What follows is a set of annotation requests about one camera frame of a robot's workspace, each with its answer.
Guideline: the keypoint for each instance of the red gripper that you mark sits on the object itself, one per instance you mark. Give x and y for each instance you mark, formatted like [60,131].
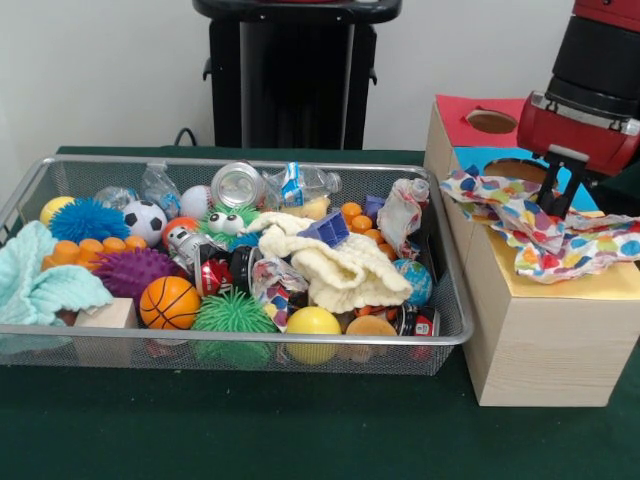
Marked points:
[575,140]

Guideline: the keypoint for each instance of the colourful dotted cloth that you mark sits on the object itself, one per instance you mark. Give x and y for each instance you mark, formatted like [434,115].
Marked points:
[550,245]

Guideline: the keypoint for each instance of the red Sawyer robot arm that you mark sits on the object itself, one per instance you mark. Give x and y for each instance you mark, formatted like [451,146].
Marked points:
[595,60]

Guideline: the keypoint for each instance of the wooden box with three holes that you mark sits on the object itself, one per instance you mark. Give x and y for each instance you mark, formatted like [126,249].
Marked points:
[550,350]

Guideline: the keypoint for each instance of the silver mesh bin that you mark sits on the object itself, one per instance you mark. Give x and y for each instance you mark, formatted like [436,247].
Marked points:
[150,357]

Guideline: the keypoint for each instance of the dark green tablecloth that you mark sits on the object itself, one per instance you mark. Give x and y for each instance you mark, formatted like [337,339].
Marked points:
[300,430]
[622,192]

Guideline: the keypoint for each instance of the blue globe ball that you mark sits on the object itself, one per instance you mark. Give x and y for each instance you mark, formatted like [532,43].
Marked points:
[417,282]

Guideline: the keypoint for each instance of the cream knitted cloth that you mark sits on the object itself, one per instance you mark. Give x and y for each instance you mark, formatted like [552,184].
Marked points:
[345,275]

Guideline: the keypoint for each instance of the purple toy block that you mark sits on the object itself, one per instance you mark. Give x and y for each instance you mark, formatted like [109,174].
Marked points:
[327,229]

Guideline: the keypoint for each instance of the smooth yellow ball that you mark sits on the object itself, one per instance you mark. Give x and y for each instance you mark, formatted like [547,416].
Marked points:
[314,322]

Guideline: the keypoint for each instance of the green spiky rubber ball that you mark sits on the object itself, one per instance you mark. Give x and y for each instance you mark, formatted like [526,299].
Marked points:
[232,315]

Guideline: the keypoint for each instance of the orange toy basketball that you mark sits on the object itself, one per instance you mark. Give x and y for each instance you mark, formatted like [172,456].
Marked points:
[170,302]

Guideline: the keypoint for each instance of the small soccer ball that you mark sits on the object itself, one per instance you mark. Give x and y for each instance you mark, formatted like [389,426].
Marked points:
[145,217]

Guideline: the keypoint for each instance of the purple spiky ball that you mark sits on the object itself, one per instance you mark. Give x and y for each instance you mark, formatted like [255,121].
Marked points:
[132,270]

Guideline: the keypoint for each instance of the blue spiky rubber ball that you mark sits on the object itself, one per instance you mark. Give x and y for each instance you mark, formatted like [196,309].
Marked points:
[87,220]

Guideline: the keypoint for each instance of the mint green cloth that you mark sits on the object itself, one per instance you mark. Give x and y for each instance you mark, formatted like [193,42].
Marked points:
[30,280]

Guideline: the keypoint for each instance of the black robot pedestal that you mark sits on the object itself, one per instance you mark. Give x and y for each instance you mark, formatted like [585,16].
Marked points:
[295,80]

